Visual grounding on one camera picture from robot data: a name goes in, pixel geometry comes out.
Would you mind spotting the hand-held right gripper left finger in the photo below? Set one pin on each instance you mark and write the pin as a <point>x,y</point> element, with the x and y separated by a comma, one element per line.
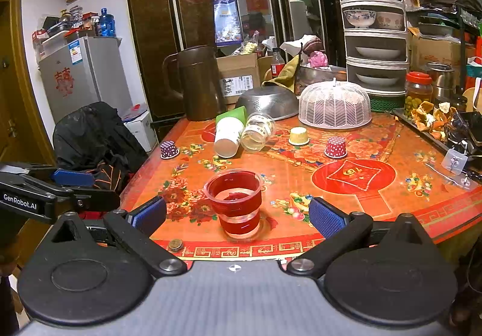
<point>147,214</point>

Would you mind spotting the red floral tablecloth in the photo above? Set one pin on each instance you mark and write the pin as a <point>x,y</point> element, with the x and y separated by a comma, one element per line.
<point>376,185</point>

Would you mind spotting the wooden door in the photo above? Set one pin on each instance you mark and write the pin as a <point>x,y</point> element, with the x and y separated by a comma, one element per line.
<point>15,87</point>

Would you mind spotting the metal basin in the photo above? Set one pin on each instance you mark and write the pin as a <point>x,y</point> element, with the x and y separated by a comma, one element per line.
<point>320,76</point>

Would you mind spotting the clear adhesive hook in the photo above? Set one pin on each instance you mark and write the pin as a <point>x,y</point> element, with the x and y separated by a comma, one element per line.
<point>453,162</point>

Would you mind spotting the yellow green cloth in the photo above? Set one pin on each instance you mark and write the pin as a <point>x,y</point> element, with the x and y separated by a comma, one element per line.
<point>286,74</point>

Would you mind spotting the small yellow cup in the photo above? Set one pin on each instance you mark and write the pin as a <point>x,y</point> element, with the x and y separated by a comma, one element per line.
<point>299,136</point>

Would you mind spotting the small purple dotted cup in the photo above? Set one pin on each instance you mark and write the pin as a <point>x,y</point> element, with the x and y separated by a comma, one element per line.
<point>169,150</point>

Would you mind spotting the white plate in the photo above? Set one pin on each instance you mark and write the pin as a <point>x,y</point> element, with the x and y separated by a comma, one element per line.
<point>377,53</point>
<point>380,80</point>

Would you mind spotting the metal colander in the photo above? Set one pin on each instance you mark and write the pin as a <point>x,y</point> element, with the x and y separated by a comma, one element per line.
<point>269,102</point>

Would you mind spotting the cardboard box white label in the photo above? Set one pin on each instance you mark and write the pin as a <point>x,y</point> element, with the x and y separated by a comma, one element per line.
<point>239,74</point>

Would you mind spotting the clear plastic cup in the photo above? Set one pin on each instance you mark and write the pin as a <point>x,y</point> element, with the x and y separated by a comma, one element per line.
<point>234,204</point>

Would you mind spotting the grey refrigerator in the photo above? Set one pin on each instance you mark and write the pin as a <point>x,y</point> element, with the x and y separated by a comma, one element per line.
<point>83,80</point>

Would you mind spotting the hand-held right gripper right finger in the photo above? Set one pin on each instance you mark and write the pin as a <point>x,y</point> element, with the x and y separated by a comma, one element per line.
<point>325,216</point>

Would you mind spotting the white tiered dish rack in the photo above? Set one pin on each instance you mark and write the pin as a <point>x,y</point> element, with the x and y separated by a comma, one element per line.
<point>376,38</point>

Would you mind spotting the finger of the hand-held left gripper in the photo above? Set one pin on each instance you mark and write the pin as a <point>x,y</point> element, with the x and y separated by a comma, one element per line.
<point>73,177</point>
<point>99,198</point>

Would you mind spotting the pile of containers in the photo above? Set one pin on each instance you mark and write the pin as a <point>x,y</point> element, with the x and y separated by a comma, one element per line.
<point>66,27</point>

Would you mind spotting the white mesh food cover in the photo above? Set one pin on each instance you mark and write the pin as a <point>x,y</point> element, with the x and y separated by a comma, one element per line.
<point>335,104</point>

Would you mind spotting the black jacket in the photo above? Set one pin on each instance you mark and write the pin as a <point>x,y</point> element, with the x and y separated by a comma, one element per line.
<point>94,136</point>

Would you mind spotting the cola bottle red label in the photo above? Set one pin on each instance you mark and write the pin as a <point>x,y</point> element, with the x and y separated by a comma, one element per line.
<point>277,64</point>

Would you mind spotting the floral bowl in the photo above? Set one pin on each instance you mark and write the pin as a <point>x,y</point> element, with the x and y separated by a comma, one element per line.
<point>390,20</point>

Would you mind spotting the brown cardboard box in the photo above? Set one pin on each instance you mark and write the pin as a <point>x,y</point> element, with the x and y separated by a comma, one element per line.
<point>436,53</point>

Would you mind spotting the brown plastic pitcher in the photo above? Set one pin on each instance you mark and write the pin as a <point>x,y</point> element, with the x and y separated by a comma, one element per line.
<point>201,83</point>

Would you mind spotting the small metal coin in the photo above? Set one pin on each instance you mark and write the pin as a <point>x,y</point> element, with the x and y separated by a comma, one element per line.
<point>175,244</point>

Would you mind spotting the blue patterned bowl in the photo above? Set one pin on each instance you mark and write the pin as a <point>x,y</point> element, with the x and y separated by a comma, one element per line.
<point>360,18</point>

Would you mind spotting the tray of orange peels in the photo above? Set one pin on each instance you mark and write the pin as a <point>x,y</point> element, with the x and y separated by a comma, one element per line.
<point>425,117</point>

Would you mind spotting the black glossy device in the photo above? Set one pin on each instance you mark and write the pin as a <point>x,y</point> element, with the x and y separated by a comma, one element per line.
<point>469,129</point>

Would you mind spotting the white carton box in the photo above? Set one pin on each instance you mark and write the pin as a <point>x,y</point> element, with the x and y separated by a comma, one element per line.
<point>143,130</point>

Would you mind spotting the dark mirrored wardrobe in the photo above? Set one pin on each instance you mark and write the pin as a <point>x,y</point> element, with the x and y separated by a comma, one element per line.
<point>158,19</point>

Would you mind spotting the red lid jar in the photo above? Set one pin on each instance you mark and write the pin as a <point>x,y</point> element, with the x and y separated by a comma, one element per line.
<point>418,89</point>

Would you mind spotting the blue white plastic bag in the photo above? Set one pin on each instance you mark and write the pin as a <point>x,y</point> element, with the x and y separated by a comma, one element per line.
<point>227,17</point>

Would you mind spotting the clear glass jar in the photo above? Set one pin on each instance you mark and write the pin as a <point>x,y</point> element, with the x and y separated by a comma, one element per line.
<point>258,132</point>

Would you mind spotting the blue water bottle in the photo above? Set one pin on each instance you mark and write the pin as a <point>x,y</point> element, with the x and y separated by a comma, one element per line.
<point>107,23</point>

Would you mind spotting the small red dotted cup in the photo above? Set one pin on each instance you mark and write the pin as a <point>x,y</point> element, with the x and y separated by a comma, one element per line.
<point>335,147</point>

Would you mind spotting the white paper cup green rim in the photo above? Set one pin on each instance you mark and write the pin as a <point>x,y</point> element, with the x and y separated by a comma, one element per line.
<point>228,134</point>

